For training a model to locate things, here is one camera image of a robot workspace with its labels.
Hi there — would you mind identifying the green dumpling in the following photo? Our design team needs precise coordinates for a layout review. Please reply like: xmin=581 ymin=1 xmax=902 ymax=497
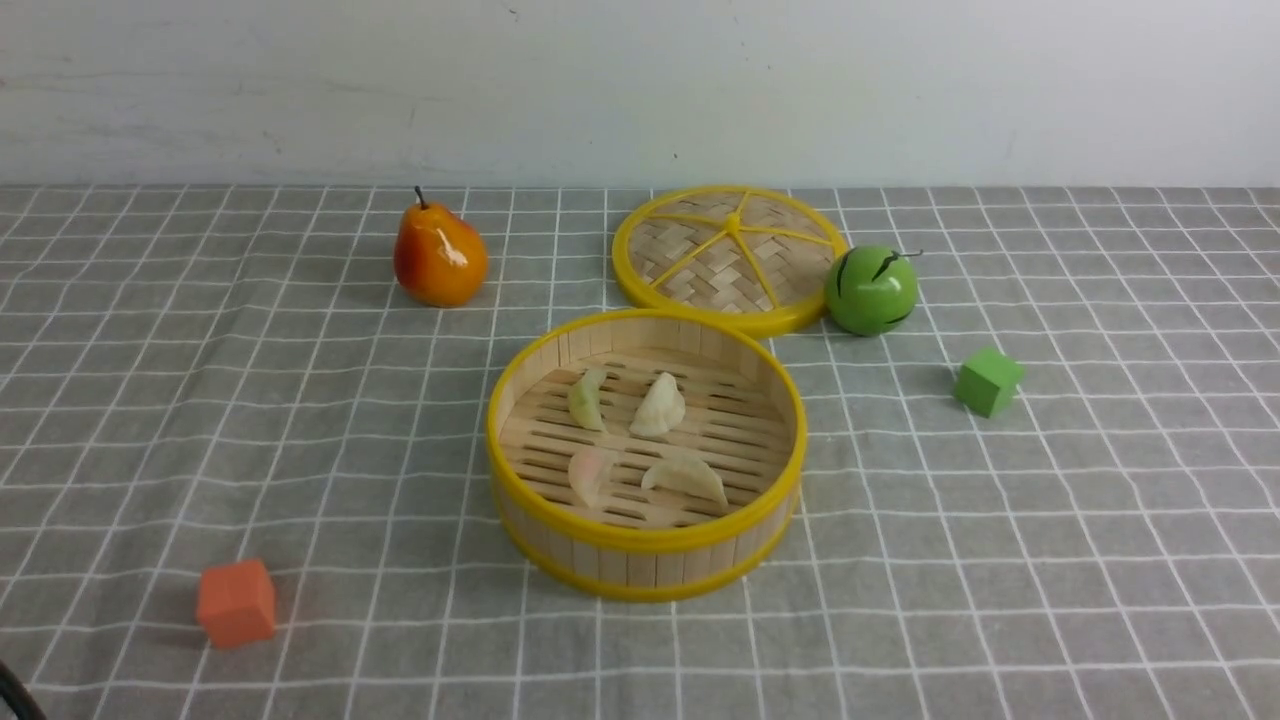
xmin=567 ymin=368 xmax=608 ymax=433

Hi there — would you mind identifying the cream crescent dumpling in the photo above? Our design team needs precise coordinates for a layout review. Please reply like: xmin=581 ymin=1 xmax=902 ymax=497
xmin=640 ymin=454 xmax=730 ymax=511

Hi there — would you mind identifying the orange foam cube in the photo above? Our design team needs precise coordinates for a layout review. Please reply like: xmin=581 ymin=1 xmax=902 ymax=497
xmin=196 ymin=559 xmax=276 ymax=650

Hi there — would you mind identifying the yellow rimmed bamboo steamer tray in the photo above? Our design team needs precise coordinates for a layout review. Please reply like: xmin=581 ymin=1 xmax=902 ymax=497
xmin=485 ymin=309 xmax=808 ymax=602

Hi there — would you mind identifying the green toy watermelon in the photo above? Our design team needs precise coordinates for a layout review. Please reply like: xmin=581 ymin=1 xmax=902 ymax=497
xmin=824 ymin=245 xmax=924 ymax=337

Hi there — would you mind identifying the white round dumpling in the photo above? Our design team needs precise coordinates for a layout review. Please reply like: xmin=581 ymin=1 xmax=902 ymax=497
xmin=628 ymin=372 xmax=686 ymax=438

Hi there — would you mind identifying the green foam cube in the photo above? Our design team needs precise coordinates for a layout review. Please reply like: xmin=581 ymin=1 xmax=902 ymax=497
xmin=954 ymin=346 xmax=1025 ymax=419

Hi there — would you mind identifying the pink dumpling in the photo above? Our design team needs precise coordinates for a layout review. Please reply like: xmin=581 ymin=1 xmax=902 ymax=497
xmin=566 ymin=446 xmax=620 ymax=510

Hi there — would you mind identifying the orange toy pear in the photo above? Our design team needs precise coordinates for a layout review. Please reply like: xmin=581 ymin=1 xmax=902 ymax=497
xmin=393 ymin=186 xmax=489 ymax=307

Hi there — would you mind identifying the yellow woven steamer lid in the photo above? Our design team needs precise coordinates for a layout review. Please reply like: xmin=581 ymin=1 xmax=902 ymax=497
xmin=611 ymin=184 xmax=850 ymax=338

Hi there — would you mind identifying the grey checked tablecloth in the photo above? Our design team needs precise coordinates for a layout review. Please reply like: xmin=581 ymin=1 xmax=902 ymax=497
xmin=1 ymin=184 xmax=1279 ymax=719

